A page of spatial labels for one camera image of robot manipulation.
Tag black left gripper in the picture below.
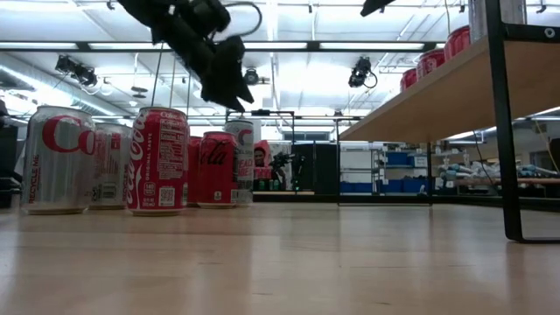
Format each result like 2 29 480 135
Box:
150 0 256 113

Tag tall slim silver can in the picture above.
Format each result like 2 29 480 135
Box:
223 118 256 207
467 0 528 44

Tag red Coca-Cola can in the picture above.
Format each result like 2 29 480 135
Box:
399 66 419 93
444 24 472 62
415 47 446 81
126 106 191 218

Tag red Coke Zero can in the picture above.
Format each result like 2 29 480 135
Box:
186 135 205 209
196 129 240 210

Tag black overhead beam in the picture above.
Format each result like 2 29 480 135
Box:
0 39 438 53

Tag person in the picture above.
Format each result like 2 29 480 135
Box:
252 139 275 192

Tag black cabinet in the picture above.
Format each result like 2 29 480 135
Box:
291 142 339 196

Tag white shelving blue bins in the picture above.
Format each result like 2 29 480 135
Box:
339 146 432 196

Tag silver Diet Coke can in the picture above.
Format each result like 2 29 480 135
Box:
88 122 135 211
20 104 97 216

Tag cluttered background table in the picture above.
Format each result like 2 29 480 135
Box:
432 150 560 198

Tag black background equipment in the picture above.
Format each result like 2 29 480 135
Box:
0 99 23 210

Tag black ceiling camera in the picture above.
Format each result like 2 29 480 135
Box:
242 67 263 87
54 54 100 88
348 55 378 90

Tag black aluminium table frame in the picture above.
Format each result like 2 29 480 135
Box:
251 192 560 212

